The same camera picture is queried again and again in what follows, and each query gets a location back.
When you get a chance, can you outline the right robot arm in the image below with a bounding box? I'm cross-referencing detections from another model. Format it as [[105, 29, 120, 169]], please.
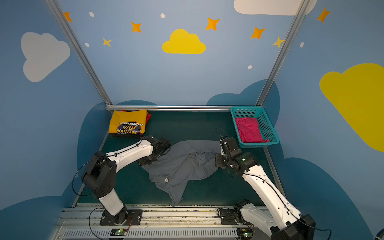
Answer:
[[215, 150, 316, 240]]

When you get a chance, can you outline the aluminium post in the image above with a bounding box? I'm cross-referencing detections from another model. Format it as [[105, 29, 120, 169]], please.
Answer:
[[45, 0, 113, 106], [256, 0, 311, 107]]

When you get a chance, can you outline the left aluminium post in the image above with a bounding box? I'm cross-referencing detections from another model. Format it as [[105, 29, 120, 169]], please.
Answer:
[[45, 0, 113, 106]]

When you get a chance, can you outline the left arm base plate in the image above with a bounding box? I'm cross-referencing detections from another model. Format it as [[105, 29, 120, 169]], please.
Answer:
[[100, 209, 143, 226]]

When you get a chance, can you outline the controller board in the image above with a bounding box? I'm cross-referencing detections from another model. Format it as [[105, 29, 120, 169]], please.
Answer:
[[110, 228, 129, 237], [236, 228, 254, 240]]

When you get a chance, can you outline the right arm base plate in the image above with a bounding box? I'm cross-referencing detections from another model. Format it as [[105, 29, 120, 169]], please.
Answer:
[[217, 208, 239, 225]]

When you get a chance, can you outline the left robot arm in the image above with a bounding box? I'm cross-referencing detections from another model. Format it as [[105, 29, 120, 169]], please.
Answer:
[[81, 136, 171, 225]]

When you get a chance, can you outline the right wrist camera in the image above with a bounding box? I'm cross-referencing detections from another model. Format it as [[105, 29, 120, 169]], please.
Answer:
[[220, 138, 241, 156]]

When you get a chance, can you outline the teal plastic basket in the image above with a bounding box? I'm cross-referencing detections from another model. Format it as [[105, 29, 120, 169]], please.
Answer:
[[231, 106, 280, 148]]

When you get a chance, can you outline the front aluminium rail bed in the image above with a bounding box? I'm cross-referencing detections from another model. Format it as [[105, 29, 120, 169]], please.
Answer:
[[50, 204, 270, 240]]

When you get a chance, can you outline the grey t-shirt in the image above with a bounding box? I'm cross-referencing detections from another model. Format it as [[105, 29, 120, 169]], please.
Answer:
[[142, 140, 221, 207]]

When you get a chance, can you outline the folded red t-shirt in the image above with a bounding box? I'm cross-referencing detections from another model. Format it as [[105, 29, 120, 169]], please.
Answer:
[[146, 113, 152, 124]]

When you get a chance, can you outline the left controller board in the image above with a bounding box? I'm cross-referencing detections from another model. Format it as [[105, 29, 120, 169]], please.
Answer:
[[110, 228, 129, 237]]

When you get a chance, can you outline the right aluminium post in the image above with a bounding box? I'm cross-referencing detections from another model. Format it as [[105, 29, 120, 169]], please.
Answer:
[[256, 0, 311, 107]]

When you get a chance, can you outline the right controller board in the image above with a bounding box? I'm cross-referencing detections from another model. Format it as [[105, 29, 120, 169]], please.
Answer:
[[236, 228, 254, 240]]

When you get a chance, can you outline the magenta t-shirt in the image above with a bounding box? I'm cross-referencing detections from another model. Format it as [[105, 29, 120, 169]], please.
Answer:
[[235, 118, 270, 143]]

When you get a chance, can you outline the aluminium back rail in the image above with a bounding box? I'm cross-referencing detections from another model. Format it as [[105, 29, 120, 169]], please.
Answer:
[[106, 105, 233, 112]]

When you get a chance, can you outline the folded yellow t-shirt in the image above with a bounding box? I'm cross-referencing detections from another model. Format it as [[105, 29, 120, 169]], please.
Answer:
[[109, 110, 148, 135]]

